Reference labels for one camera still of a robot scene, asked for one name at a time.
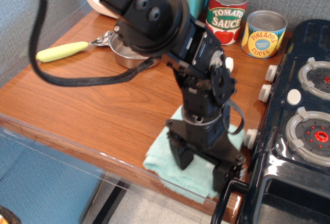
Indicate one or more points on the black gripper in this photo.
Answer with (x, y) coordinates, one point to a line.
(208, 138)

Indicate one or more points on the light blue cloth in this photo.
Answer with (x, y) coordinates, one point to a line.
(195, 182)

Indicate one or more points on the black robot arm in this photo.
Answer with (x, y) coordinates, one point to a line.
(166, 29)

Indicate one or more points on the black toy stove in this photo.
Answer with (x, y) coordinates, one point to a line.
(289, 170)

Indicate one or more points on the plush brown white mushroom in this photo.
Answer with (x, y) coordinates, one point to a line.
(229, 62)

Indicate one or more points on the pineapple slices can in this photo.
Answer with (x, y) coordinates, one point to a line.
(263, 33)

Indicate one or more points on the tomato sauce can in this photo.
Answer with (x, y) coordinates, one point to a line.
(224, 19)

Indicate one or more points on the orange object bottom left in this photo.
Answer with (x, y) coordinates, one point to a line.
(8, 217)

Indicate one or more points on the steel pot with handles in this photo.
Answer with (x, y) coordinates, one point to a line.
(123, 54)

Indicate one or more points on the spoon with green handle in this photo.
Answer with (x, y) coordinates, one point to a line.
(66, 50)

